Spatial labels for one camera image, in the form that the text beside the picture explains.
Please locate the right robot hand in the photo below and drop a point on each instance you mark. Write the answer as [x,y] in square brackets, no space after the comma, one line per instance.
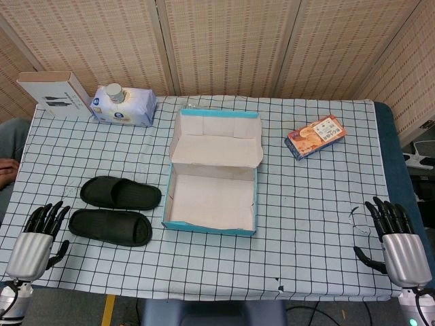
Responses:
[406,258]

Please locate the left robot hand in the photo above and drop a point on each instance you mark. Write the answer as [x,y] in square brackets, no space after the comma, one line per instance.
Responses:
[29,251]

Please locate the black slide sandal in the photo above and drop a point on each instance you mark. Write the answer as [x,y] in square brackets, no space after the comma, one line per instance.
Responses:
[119,193]
[108,227]

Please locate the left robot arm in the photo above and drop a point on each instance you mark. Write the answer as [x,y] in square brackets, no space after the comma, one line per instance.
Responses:
[13,302]

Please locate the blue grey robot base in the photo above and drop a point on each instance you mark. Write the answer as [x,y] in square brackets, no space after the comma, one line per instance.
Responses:
[210,314]

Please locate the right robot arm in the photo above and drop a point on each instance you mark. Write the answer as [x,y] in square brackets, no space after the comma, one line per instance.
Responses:
[416,307]

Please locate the teal cardboard shoe box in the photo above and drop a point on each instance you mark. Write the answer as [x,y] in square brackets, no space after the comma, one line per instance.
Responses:
[210,203]

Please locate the dark blue padded table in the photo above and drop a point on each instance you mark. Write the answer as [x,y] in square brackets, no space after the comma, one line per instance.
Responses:
[391,153]

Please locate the blue checked tablecloth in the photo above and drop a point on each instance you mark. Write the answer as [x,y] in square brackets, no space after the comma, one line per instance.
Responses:
[306,220]

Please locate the orange blue snack box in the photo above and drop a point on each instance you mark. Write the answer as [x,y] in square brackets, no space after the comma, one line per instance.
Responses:
[316,136]

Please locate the blue white tissue pack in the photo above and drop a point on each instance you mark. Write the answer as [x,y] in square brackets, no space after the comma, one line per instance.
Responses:
[132,112]

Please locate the clear plastic wrapper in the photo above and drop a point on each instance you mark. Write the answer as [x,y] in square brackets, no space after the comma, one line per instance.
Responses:
[188,104]

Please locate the woven bamboo folding screen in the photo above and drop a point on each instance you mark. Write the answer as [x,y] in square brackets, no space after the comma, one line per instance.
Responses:
[221,40]

